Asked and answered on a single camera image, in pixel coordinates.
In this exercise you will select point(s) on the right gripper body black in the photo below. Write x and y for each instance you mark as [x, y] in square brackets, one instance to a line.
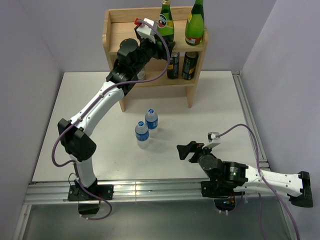
[204, 150]

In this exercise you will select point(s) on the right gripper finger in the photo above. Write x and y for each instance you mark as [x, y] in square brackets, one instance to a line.
[182, 152]
[193, 146]

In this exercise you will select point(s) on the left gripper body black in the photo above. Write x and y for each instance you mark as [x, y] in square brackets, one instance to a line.
[147, 49]

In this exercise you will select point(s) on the green glass bottle front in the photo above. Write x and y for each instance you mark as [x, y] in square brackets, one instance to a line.
[165, 23]

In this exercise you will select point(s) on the green glass bottle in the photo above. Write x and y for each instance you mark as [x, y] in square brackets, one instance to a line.
[165, 23]
[194, 29]

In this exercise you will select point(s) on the dark beverage can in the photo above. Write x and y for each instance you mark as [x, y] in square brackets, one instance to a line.
[173, 68]
[189, 65]

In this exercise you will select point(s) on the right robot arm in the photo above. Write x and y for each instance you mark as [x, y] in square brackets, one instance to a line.
[228, 178]

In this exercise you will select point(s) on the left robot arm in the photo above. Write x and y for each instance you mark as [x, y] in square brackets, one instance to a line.
[74, 134]

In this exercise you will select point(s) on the wooden two-tier shelf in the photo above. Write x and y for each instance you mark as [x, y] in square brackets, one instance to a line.
[119, 25]

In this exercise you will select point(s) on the clear glass bottle right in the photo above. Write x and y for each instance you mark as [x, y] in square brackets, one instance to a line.
[141, 74]

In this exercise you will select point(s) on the water bottle blue label rear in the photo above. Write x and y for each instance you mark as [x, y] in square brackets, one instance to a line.
[151, 120]

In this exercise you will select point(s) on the water bottle blue label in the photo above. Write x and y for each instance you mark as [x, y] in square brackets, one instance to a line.
[151, 120]
[142, 135]

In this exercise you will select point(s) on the water bottle blue label front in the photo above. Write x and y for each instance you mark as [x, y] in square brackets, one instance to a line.
[142, 135]

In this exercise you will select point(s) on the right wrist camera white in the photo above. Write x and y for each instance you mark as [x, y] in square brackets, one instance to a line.
[213, 140]

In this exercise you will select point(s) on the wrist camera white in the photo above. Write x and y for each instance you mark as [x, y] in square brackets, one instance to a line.
[145, 30]
[213, 140]

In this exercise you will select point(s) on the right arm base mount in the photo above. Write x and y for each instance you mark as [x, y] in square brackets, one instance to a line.
[226, 200]

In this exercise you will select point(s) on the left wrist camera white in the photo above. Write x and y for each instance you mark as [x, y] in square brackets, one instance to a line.
[145, 30]

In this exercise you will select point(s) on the aluminium front rail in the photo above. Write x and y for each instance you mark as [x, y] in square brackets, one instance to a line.
[51, 193]

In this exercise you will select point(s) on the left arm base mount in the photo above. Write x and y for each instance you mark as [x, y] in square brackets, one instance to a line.
[90, 199]

